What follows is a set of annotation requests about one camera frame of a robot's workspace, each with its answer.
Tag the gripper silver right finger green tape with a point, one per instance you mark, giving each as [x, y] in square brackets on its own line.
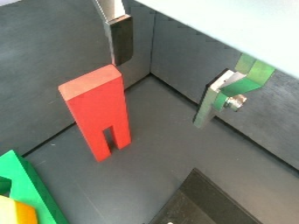
[226, 91]

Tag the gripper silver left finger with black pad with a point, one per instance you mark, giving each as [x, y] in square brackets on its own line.
[119, 29]

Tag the red double-square block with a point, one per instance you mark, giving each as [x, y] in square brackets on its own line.
[97, 102]

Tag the green shape sorter board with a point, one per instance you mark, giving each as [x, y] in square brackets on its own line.
[21, 181]

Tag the yellow rounded triangle block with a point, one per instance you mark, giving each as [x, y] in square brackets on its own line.
[17, 212]

